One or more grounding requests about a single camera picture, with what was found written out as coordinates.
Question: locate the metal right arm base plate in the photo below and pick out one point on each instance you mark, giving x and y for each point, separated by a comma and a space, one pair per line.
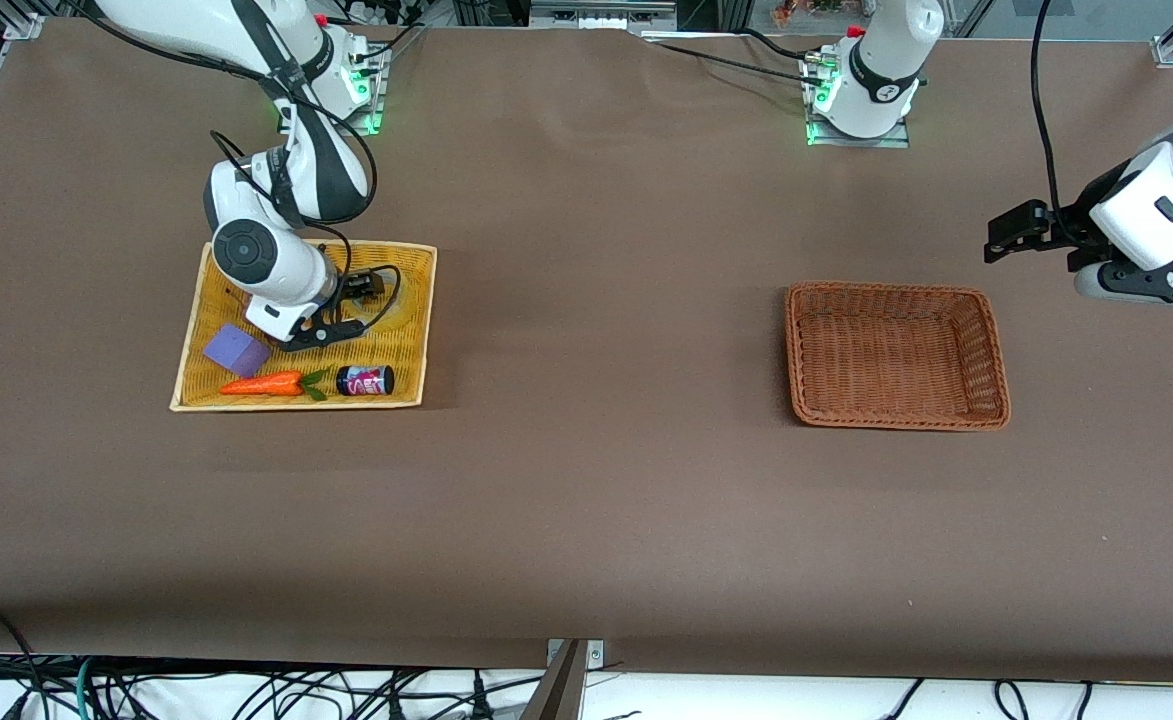
377, 95

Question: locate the small black pink-label jar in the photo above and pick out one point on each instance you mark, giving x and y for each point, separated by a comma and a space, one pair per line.
366, 381

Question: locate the clear tape roll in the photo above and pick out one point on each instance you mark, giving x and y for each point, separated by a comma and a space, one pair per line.
404, 305

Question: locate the yellow wicker basket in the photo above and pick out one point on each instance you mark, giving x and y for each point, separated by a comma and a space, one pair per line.
386, 370

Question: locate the grey metal beam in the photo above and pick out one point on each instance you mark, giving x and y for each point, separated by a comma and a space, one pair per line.
558, 695

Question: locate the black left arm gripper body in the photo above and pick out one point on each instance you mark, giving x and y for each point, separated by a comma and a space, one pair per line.
1073, 221

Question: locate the colourful background object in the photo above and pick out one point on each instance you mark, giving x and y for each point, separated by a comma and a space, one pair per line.
791, 12

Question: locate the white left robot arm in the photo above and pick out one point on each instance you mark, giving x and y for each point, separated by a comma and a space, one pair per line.
881, 60

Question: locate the orange toy carrot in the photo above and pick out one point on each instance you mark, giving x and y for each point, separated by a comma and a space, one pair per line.
261, 384

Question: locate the purple cube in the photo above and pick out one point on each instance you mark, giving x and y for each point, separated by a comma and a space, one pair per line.
236, 352

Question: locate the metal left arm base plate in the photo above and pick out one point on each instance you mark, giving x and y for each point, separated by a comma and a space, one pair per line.
896, 136

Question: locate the metal table edge bracket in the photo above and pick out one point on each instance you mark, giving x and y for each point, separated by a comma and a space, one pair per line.
596, 655

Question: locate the brown wicker basket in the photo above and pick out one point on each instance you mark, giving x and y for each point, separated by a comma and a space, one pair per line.
896, 350

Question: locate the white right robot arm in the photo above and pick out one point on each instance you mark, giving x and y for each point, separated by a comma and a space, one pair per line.
246, 250

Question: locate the grey metal box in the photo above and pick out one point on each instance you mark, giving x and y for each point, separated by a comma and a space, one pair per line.
596, 15

